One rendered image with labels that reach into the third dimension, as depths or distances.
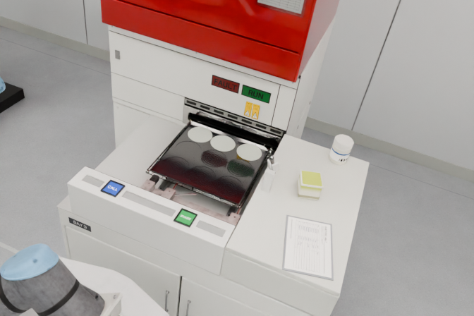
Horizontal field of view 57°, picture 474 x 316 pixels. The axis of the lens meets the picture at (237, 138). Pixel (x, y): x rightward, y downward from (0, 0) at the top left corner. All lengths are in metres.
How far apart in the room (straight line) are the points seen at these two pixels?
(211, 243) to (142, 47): 0.89
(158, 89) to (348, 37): 1.62
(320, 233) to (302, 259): 0.13
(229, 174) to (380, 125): 1.97
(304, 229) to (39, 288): 0.76
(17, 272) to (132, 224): 0.42
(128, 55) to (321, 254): 1.12
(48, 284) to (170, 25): 0.98
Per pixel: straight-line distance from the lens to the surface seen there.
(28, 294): 1.18
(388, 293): 2.63
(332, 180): 1.60
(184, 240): 1.37
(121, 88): 2.01
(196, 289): 1.53
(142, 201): 1.42
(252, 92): 1.69
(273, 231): 1.37
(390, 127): 3.40
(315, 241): 1.38
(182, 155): 1.66
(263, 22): 1.51
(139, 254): 1.55
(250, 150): 1.73
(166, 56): 1.80
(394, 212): 3.06
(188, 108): 1.85
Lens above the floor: 2.00
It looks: 38 degrees down
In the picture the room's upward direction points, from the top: 10 degrees clockwise
